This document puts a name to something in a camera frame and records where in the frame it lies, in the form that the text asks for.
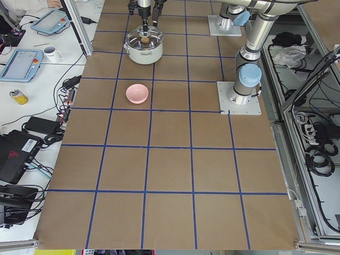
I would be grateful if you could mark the yellow drink can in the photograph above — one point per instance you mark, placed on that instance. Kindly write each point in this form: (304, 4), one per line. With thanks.
(19, 97)

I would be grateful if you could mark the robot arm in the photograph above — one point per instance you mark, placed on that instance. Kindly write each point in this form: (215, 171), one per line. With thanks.
(144, 3)
(247, 71)

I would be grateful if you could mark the black power brick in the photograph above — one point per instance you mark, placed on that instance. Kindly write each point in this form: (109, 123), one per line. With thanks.
(41, 125)

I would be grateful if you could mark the blue teach pendant near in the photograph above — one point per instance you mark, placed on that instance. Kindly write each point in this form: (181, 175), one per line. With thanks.
(22, 65)

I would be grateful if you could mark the aluminium frame post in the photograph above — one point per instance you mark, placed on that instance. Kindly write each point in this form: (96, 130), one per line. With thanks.
(74, 17)

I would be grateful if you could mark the blue teach pendant far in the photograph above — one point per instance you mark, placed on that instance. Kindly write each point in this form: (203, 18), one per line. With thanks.
(52, 22)

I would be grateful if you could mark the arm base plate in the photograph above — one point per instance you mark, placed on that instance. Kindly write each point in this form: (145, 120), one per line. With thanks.
(219, 26)
(232, 103)

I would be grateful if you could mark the white cloth pile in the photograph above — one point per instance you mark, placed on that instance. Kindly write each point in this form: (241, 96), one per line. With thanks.
(290, 56)

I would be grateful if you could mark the white mug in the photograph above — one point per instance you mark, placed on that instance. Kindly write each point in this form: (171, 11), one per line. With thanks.
(54, 55)

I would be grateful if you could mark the blue teach pendant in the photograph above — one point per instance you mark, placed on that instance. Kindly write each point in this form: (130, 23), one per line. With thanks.
(52, 22)
(22, 65)

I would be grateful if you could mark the black laptop computer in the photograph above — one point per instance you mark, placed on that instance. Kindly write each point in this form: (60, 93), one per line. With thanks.
(18, 149)

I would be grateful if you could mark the glass pot lid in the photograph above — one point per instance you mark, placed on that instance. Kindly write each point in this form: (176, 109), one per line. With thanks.
(155, 36)

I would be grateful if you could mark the pink bowl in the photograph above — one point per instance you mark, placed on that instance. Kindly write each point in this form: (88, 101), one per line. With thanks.
(137, 93)

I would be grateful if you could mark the mint green electric pot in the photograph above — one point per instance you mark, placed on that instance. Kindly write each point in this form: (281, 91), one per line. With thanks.
(144, 57)

